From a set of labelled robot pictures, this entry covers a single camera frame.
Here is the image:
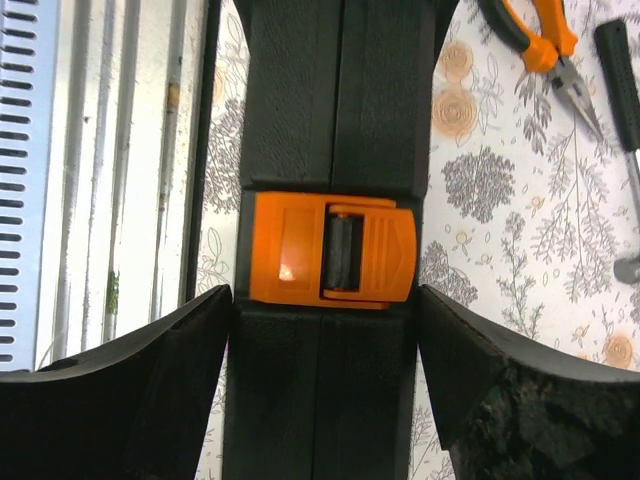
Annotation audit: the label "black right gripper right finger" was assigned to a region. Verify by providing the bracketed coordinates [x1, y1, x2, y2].
[417, 286, 639, 479]

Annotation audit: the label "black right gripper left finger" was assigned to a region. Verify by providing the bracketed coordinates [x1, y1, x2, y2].
[1, 285, 233, 479]

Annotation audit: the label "black plastic tool case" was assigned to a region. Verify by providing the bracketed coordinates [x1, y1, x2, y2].
[222, 1, 456, 479]

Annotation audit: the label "steel claw hammer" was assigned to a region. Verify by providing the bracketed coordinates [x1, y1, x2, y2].
[593, 19, 640, 285]

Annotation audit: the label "orange handled needle-nose pliers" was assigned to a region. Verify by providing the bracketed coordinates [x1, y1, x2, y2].
[478, 0, 603, 141]

